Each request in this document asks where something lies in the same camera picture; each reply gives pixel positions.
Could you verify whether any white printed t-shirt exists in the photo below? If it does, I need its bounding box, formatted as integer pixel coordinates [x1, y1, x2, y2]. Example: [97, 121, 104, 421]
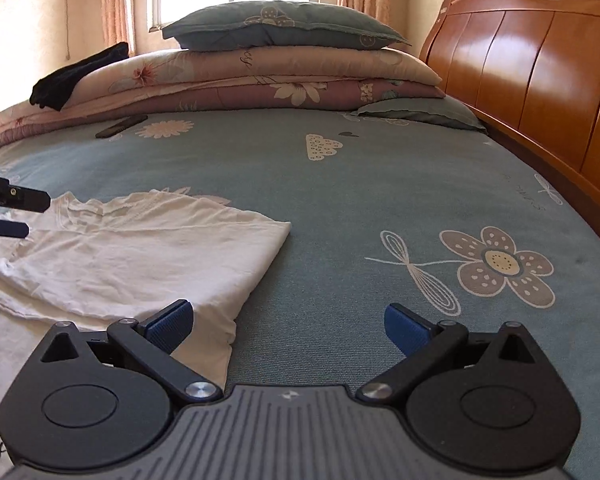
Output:
[0, 190, 290, 477]

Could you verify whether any black garment on quilt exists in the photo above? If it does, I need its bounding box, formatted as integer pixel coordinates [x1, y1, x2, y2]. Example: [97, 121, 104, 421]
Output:
[29, 41, 129, 112]

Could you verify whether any blue-green floral bed sheet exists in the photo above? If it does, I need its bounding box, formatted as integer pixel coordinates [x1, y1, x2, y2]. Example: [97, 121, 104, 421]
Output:
[0, 108, 600, 479]

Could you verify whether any black flat remote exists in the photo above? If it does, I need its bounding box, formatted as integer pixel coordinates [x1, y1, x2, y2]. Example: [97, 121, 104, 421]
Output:
[95, 114, 148, 139]

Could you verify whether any pink floral folded quilt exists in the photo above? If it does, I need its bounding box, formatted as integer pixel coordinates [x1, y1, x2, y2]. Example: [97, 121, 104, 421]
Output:
[0, 47, 443, 148]

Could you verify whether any blue-green lower pillow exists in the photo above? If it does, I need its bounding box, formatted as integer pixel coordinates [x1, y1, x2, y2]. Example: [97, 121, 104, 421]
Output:
[354, 96, 486, 131]

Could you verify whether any blue-green pillow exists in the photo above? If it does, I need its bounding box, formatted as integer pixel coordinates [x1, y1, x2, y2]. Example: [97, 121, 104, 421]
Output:
[162, 0, 407, 52]
[354, 96, 486, 131]

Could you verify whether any striped pink curtain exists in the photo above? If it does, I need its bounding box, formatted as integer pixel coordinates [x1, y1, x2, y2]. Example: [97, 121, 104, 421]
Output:
[100, 0, 135, 55]

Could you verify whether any wooden headboard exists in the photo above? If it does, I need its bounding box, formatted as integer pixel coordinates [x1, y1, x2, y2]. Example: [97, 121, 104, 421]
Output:
[419, 0, 600, 237]

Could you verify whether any blue-green top pillow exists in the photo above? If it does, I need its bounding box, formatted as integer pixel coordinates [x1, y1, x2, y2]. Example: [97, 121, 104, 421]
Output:
[162, 0, 407, 52]

